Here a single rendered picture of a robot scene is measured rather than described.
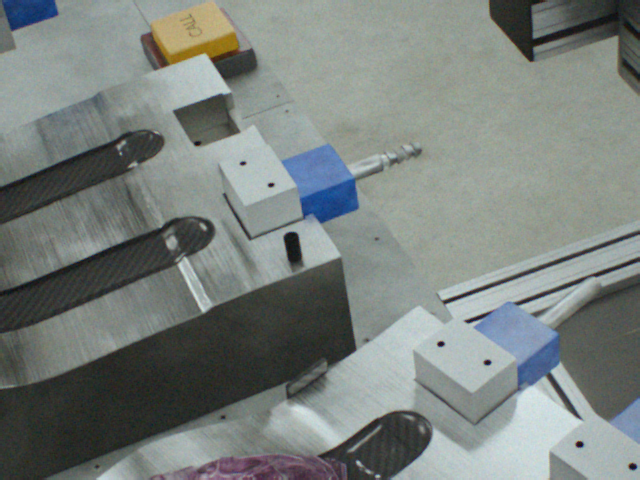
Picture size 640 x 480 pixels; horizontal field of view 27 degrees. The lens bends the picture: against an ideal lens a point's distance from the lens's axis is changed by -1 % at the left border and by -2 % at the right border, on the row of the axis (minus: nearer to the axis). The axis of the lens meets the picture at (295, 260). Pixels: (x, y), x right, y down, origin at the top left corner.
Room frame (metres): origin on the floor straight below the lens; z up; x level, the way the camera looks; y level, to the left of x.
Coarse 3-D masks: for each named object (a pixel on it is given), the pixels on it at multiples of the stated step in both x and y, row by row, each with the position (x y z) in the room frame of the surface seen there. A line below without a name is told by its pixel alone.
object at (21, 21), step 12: (0, 0) 0.91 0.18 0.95; (12, 0) 0.91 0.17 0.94; (24, 0) 0.91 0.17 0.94; (36, 0) 0.92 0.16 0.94; (48, 0) 0.92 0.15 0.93; (12, 12) 0.91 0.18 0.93; (24, 12) 0.91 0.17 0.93; (36, 12) 0.92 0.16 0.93; (48, 12) 0.92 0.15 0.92; (0, 24) 0.91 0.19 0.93; (12, 24) 0.91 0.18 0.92; (24, 24) 0.91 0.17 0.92; (0, 36) 0.90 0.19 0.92; (12, 36) 0.91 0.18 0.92; (0, 48) 0.90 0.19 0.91; (12, 48) 0.91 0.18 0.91
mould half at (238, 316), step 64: (192, 64) 0.86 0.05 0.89; (64, 128) 0.81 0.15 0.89; (128, 128) 0.79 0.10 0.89; (256, 128) 0.76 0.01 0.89; (128, 192) 0.72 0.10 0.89; (192, 192) 0.70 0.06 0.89; (0, 256) 0.69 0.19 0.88; (64, 256) 0.67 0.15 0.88; (192, 256) 0.64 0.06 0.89; (256, 256) 0.63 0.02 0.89; (320, 256) 0.62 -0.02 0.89; (64, 320) 0.61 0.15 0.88; (128, 320) 0.60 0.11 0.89; (192, 320) 0.59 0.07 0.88; (256, 320) 0.60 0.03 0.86; (320, 320) 0.61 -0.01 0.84; (0, 384) 0.56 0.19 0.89; (64, 384) 0.57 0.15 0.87; (128, 384) 0.58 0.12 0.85; (192, 384) 0.59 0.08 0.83; (256, 384) 0.60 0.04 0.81; (0, 448) 0.56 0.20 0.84; (64, 448) 0.57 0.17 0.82
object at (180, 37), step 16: (176, 16) 1.01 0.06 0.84; (192, 16) 1.01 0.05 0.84; (208, 16) 1.00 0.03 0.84; (224, 16) 1.00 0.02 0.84; (160, 32) 0.99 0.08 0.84; (176, 32) 0.99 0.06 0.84; (192, 32) 0.98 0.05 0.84; (208, 32) 0.98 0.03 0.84; (224, 32) 0.97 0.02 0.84; (160, 48) 0.99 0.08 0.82; (176, 48) 0.96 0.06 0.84; (192, 48) 0.96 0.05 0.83; (208, 48) 0.97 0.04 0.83; (224, 48) 0.97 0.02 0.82
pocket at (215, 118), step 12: (216, 96) 0.81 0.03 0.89; (228, 96) 0.81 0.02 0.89; (180, 108) 0.80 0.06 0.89; (192, 108) 0.81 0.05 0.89; (204, 108) 0.81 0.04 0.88; (216, 108) 0.81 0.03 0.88; (228, 108) 0.81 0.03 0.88; (180, 120) 0.80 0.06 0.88; (192, 120) 0.80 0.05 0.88; (204, 120) 0.81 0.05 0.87; (216, 120) 0.81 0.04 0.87; (228, 120) 0.81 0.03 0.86; (240, 120) 0.79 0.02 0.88; (192, 132) 0.80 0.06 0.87; (204, 132) 0.80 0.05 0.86; (216, 132) 0.80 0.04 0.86; (228, 132) 0.80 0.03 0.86; (240, 132) 0.78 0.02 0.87; (204, 144) 0.79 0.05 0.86
